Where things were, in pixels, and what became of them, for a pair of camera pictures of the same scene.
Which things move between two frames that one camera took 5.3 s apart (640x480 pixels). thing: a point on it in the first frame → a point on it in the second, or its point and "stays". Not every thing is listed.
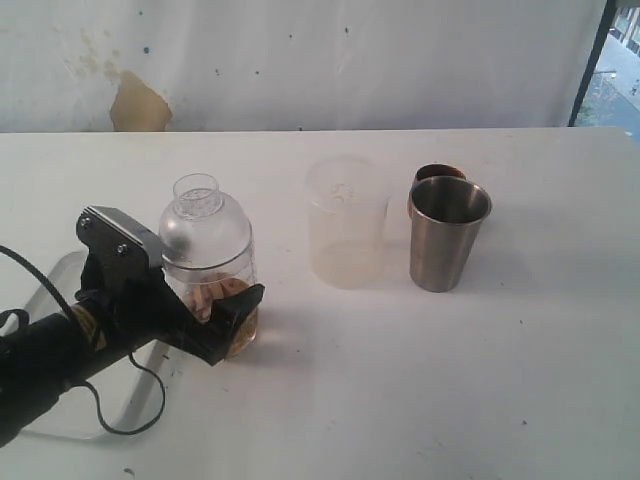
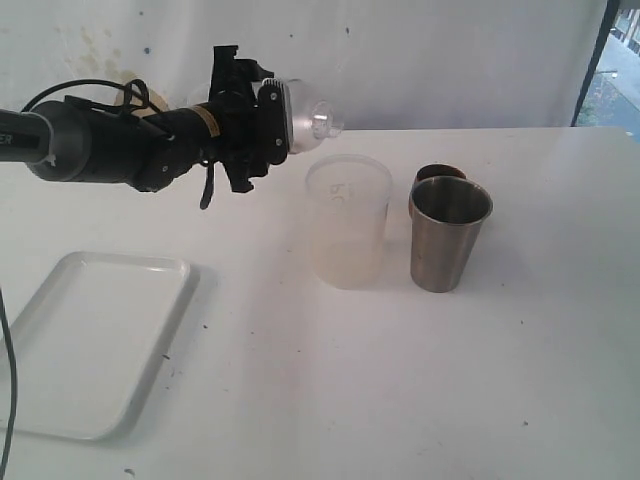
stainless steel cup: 446,215 stays
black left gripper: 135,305 → 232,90
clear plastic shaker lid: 203,229 → 313,120
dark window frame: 605,23 stays
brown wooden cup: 431,170 stays
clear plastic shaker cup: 200,287 → 197,93
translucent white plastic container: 348,207 stays
